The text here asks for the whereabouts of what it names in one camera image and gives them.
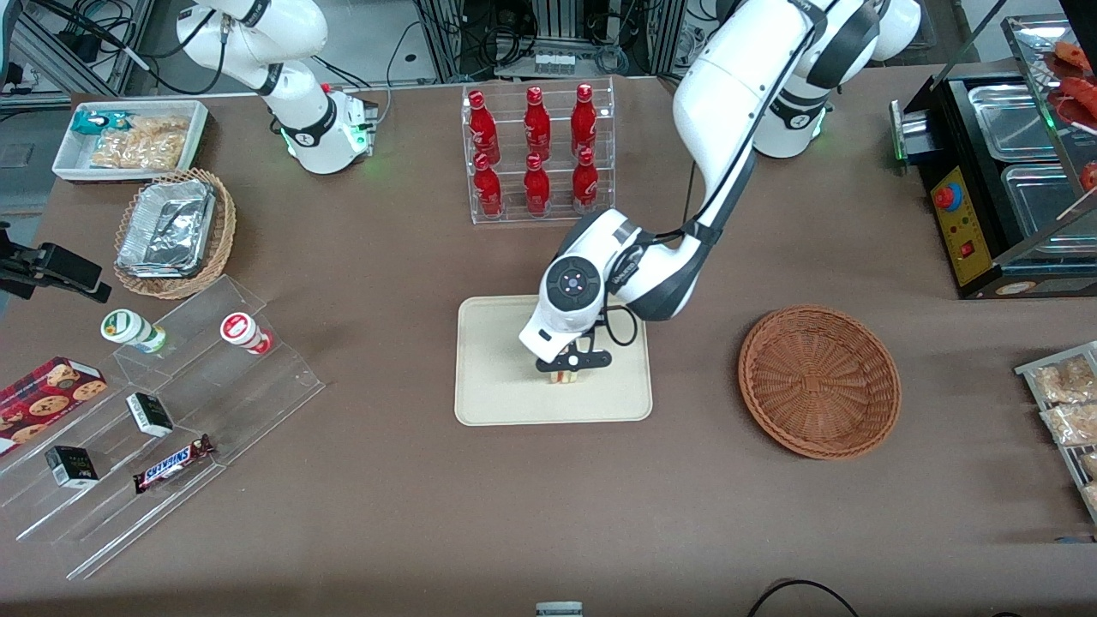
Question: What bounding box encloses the cream plastic tray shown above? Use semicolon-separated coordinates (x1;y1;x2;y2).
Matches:
454;294;654;427

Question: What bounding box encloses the red lid yogurt cup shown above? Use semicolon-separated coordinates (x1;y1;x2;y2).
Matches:
219;312;275;356

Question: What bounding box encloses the steel warmer pan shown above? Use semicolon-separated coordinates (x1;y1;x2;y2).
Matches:
967;82;1053;163
1000;162;1097;260

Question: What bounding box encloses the small black white box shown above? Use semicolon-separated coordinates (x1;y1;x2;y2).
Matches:
45;446;100;489
126;392;175;439

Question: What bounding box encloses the light wicker basket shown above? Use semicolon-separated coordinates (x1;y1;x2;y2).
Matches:
113;168;237;301

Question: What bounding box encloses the white rectangular bin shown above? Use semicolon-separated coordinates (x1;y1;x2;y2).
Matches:
51;99;209;184

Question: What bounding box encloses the clear acrylic stepped display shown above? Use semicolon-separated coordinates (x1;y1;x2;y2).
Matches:
0;274;327;581

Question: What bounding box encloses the black cable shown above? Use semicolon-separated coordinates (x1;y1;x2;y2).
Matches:
746;578;862;617

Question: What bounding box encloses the red cookie box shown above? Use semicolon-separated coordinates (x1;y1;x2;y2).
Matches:
0;356;109;458

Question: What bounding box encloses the clear acrylic bottle rack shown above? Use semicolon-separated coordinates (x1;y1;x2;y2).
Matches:
462;76;617;226

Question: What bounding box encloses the aluminium foil container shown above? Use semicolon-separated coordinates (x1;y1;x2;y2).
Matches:
116;178;217;279

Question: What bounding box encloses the brown round wicker basket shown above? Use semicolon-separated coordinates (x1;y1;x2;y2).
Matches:
738;305;902;461

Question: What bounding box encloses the teal snack packet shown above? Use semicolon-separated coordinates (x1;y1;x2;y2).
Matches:
71;111;131;137

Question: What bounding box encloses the green lid yogurt cup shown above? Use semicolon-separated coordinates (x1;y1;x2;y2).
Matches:
100;308;168;355

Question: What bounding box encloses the clear bag of pastries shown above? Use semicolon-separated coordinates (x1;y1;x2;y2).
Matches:
1028;355;1097;404
1040;403;1097;447

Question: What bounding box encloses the grey snack tray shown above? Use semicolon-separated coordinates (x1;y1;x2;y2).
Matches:
1015;341;1097;525

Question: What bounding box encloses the red cola bottle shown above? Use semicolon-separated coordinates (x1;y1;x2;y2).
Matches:
468;90;501;165
572;147;600;213
523;153;551;215
523;86;552;162
473;153;503;217
571;83;598;158

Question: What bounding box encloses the Snickers chocolate bar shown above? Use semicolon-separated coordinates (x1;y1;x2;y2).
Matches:
133;434;215;494

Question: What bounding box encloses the clear bag of crackers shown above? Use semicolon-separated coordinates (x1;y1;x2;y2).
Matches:
90;116;191;171

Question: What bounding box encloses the black food warmer machine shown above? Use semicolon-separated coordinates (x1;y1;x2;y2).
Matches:
890;13;1097;301

